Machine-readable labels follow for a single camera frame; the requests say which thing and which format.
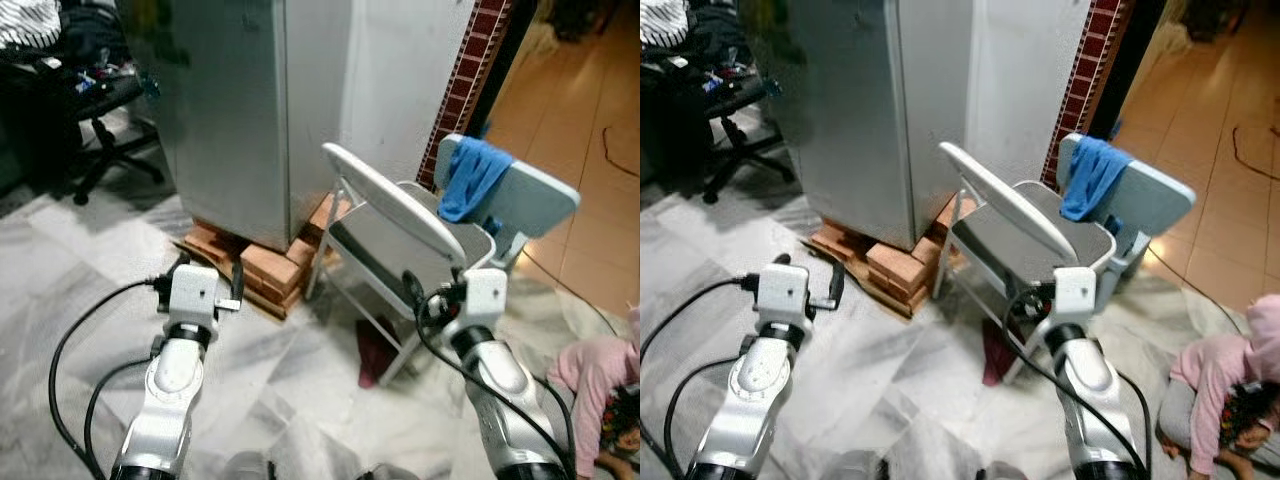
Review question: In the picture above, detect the black office chair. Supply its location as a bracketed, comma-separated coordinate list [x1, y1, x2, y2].
[690, 55, 798, 207]
[60, 55, 167, 207]

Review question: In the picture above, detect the white folding chair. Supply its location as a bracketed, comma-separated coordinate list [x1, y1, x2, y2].
[935, 142, 1119, 387]
[305, 143, 498, 387]

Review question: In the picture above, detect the grey robot left leg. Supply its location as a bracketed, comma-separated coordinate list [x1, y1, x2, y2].
[823, 451, 893, 480]
[223, 452, 273, 480]

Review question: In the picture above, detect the child in pink hoodie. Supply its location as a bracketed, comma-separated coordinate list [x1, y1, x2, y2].
[547, 303, 641, 480]
[1157, 293, 1280, 480]

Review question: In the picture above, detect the dark red cloth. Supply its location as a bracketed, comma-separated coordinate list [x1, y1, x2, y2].
[981, 318, 1027, 387]
[356, 318, 404, 390]

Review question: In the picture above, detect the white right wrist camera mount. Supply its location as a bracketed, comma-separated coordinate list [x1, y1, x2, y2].
[1052, 266, 1099, 327]
[462, 268, 509, 327]

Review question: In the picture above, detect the thin dark floor cable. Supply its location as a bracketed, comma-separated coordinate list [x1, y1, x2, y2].
[599, 124, 641, 181]
[1231, 124, 1280, 183]

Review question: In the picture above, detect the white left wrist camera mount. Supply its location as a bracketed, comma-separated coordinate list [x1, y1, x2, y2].
[165, 264, 223, 324]
[755, 263, 813, 324]

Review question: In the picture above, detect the black door frame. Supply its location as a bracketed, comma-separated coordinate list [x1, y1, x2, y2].
[478, 0, 542, 139]
[1090, 0, 1167, 141]

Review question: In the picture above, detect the red brick pattern pillar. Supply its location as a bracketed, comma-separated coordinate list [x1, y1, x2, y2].
[416, 0, 516, 192]
[1040, 0, 1137, 192]

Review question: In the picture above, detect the dark clothes pile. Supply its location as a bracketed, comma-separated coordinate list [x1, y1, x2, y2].
[688, 0, 763, 63]
[58, 0, 133, 71]

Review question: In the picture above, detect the blue cloth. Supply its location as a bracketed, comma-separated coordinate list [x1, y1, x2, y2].
[438, 138, 514, 224]
[1060, 137, 1135, 224]

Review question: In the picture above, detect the white striped cloth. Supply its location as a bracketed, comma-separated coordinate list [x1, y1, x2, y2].
[640, 0, 691, 49]
[0, 0, 63, 51]

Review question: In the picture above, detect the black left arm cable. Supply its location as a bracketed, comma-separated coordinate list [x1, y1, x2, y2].
[48, 276, 173, 480]
[640, 275, 763, 480]

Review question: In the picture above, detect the orange clay brick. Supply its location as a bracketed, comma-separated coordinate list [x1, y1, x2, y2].
[183, 218, 247, 263]
[863, 242, 933, 319]
[238, 243, 308, 322]
[808, 218, 871, 263]
[303, 194, 351, 249]
[930, 195, 963, 246]

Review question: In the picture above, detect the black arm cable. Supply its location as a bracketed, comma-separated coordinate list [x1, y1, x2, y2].
[1000, 295, 1151, 477]
[414, 290, 577, 473]
[48, 276, 173, 480]
[640, 275, 763, 480]

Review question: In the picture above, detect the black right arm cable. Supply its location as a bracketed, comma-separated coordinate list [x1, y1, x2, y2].
[414, 290, 577, 473]
[1000, 295, 1151, 477]

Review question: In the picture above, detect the pale blue folding chair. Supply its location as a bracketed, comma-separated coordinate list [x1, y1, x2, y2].
[433, 133, 582, 277]
[1055, 133, 1198, 283]

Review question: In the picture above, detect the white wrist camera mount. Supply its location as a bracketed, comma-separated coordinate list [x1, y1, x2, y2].
[462, 268, 509, 327]
[1052, 266, 1099, 327]
[755, 263, 813, 324]
[165, 264, 223, 324]

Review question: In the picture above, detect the silver fridge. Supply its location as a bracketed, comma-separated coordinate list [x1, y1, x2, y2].
[118, 0, 351, 253]
[765, 0, 973, 253]

